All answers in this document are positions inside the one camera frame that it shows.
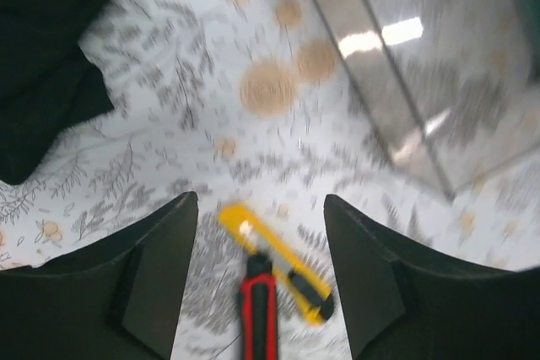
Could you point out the red black utility knife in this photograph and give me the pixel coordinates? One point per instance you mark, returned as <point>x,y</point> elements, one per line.
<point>258,306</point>

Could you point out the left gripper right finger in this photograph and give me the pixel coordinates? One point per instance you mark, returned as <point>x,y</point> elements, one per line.
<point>404,300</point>

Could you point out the yellow utility knife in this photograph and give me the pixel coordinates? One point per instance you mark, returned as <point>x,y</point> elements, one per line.
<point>312,294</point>

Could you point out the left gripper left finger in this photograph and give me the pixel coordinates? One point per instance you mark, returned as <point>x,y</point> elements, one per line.
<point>118,298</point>

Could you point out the black cloth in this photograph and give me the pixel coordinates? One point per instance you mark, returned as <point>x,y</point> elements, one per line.
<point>47,83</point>

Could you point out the clear acrylic drawer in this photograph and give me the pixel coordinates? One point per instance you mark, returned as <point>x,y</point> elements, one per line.
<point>450,86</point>

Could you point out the floral table mat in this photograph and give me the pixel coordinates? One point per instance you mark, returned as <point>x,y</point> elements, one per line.
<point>244,101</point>

